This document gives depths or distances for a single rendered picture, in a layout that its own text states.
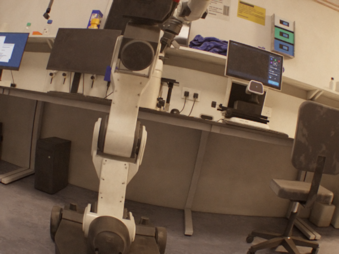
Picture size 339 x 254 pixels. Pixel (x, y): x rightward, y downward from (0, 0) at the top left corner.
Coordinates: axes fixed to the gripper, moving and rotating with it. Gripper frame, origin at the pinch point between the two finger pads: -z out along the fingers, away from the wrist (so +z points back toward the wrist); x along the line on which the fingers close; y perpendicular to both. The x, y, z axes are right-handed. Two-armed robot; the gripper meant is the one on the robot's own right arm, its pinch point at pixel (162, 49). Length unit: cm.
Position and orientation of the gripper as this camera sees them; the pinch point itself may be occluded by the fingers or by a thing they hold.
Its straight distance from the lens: 172.4
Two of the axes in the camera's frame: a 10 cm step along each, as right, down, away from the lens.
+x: 0.5, -0.2, 10.0
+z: 3.8, -9.2, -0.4
